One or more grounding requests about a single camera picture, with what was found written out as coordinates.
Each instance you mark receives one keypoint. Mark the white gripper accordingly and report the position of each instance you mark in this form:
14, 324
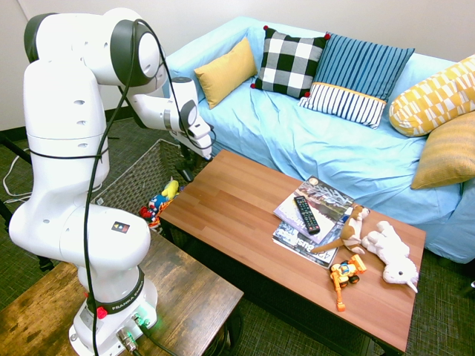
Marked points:
198, 139

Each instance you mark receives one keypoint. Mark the black Sony gamepad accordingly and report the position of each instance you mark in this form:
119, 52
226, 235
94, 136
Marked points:
186, 165

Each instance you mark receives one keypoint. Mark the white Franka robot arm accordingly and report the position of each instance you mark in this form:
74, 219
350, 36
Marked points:
67, 111

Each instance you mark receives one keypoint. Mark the dark woven basket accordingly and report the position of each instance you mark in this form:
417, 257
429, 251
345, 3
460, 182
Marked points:
137, 178

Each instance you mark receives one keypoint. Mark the yellow plush toy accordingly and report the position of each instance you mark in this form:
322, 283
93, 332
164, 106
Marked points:
170, 189

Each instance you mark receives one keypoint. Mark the plain yellow pillow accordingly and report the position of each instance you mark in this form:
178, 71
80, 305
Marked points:
226, 72

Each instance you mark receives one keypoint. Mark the blue red plush toy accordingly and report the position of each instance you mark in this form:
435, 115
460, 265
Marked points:
156, 202

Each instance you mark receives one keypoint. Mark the orange flame pattern plush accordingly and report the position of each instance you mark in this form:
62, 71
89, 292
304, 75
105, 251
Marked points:
166, 209

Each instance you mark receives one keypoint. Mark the light blue sofa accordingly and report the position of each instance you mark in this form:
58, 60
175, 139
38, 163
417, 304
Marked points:
304, 148

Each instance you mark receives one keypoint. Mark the wooden coffee table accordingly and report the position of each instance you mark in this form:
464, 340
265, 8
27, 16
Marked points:
252, 237

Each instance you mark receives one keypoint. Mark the black white checkered pillow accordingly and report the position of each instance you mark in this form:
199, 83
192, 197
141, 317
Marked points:
289, 63

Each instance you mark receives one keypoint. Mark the black remote control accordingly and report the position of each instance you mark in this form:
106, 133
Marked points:
307, 215

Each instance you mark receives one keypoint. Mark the glossy magazine with winter cover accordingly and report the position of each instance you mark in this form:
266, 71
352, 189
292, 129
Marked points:
319, 207

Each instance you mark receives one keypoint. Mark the business magazine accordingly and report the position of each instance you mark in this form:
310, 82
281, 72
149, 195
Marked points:
297, 246

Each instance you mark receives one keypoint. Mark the rustic wooden robot stand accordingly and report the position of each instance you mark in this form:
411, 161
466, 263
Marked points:
193, 296

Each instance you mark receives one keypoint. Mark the blue striped pillow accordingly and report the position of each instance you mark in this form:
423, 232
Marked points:
356, 74

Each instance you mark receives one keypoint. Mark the brown white dog plush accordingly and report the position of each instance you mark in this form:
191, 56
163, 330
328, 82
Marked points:
352, 230

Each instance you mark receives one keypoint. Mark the orange toy excavator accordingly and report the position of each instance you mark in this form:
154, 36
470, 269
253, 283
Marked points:
347, 274

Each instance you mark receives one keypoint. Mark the white unicorn plush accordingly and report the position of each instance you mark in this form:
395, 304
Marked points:
393, 252

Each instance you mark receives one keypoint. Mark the yellow white patterned bolster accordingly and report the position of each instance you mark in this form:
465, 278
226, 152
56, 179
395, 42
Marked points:
430, 100

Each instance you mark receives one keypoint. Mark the mustard striped pillow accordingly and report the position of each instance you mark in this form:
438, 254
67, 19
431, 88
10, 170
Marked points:
445, 155

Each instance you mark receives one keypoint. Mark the black camera stand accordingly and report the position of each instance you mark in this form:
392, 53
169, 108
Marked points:
15, 148

